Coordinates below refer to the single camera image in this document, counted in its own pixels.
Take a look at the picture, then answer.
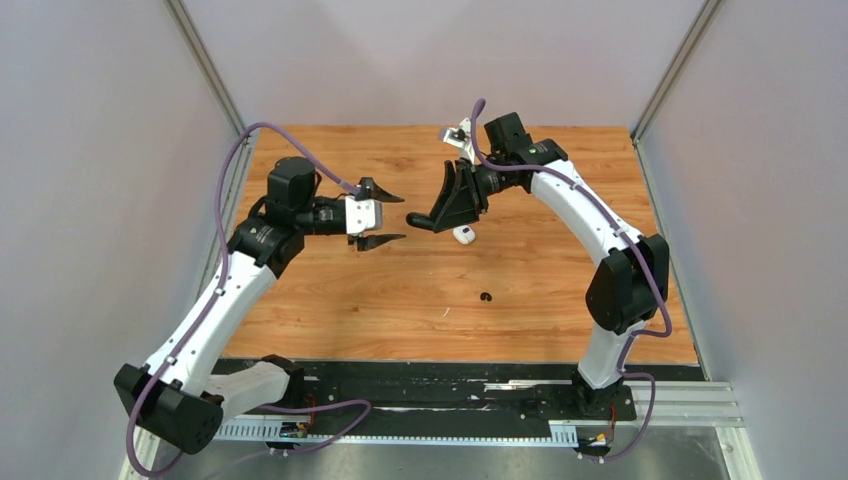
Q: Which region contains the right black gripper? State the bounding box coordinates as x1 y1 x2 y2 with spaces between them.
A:
428 156 518 233

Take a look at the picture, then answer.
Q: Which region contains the white earbud charging case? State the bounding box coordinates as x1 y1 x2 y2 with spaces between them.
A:
452 225 476 245

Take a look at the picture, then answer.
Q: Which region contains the black oval case cover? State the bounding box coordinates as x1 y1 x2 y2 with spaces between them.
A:
406 212 434 231

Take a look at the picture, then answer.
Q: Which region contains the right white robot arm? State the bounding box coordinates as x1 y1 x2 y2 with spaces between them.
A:
407 113 672 418

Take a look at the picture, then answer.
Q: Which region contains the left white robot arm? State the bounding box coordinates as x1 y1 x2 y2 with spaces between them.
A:
114 157 402 454

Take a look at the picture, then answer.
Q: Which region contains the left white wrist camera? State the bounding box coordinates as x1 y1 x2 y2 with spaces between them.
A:
344 195 383 236

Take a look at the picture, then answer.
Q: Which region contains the left aluminium frame post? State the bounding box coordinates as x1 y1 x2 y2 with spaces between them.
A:
163 0 246 134

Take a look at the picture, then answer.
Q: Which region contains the aluminium frame post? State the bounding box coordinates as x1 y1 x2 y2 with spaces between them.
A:
630 0 724 147
163 0 246 134

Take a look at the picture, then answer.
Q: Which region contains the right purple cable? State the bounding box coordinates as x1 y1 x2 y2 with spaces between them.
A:
468 97 674 464

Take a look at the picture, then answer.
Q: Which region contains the purple cable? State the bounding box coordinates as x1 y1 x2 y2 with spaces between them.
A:
468 97 674 464
125 121 374 480

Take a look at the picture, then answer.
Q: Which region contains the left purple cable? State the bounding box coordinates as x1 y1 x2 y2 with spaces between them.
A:
125 121 374 480

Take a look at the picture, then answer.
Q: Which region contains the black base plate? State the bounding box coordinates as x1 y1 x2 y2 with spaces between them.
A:
211 358 707 440

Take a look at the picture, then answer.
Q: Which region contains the slotted cable duct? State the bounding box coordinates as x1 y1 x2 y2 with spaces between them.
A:
215 411 578 447

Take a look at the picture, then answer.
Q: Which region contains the right aluminium frame post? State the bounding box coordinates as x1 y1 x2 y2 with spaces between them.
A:
630 0 724 147

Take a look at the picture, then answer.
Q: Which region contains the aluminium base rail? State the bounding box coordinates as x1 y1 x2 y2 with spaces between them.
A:
119 372 763 480

